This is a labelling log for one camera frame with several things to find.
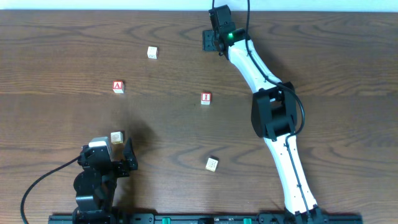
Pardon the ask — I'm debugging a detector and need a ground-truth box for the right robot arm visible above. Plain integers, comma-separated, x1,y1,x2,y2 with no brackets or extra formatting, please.
202,29,323,223

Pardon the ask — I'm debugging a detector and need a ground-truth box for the red letter I block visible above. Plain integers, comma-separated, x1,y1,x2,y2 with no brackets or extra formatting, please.
201,92,211,105

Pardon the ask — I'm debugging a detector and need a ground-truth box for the beige block with oval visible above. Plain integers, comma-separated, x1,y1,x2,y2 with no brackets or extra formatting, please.
110,131,124,144

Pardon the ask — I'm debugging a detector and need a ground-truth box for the beige block with pattern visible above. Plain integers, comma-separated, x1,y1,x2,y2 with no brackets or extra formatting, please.
205,157,218,172

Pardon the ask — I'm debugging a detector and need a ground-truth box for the plain white wooden block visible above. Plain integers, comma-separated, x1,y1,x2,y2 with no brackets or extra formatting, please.
147,46,158,59

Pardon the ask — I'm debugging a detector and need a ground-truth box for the black mounting rail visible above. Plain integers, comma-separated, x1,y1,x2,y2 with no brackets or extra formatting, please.
48,213,363,224

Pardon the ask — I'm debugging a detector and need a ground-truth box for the red letter A block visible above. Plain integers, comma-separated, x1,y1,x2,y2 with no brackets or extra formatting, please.
113,80,125,94

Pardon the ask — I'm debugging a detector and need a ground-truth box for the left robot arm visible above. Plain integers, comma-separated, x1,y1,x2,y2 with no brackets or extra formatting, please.
72,137,138,223

